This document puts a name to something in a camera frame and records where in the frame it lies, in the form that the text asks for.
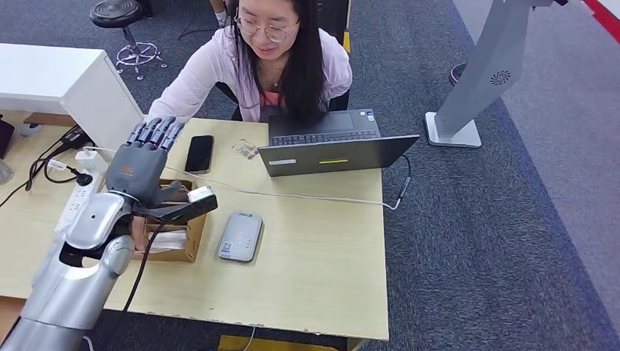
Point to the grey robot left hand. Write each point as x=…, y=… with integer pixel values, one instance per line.
x=135, y=172

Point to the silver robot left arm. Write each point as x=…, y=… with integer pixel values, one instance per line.
x=72, y=286

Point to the person's right forearm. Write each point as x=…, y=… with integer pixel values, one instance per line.
x=184, y=97

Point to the white card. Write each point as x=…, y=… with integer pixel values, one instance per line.
x=172, y=237
x=169, y=247

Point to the clear plastic card sleeve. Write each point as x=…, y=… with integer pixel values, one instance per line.
x=245, y=149

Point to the grey card reader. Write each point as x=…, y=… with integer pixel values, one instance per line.
x=240, y=237

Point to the person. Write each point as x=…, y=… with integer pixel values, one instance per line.
x=219, y=14
x=218, y=68

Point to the white charger block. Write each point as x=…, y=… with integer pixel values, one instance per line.
x=91, y=161

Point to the white power strip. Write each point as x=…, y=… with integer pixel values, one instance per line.
x=77, y=198

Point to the black smartphone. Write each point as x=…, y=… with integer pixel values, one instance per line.
x=199, y=154

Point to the white cabinet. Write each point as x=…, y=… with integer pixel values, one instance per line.
x=101, y=111

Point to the black power brick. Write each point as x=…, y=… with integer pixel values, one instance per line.
x=75, y=137

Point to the brown wooden slot organizer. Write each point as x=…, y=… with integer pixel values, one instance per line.
x=196, y=237

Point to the brown wooden board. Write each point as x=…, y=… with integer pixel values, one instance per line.
x=48, y=119

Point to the white computer mouse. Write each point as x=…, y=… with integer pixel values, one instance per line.
x=31, y=130

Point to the grey desk object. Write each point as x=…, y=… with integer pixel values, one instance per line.
x=5, y=170

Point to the black desk object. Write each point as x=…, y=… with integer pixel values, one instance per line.
x=6, y=135

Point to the black round stool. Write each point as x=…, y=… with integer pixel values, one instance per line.
x=116, y=12

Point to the clear-rimmed eyeglasses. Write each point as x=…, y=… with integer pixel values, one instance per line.
x=276, y=33

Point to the grey laptop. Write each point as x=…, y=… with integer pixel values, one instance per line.
x=334, y=157

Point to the yellow object under desk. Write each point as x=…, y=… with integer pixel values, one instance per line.
x=271, y=345

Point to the round black base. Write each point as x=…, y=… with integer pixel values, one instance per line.
x=455, y=75

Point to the grey kiosk stand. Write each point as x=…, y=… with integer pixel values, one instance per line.
x=488, y=63

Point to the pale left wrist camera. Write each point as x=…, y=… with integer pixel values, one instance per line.
x=199, y=194

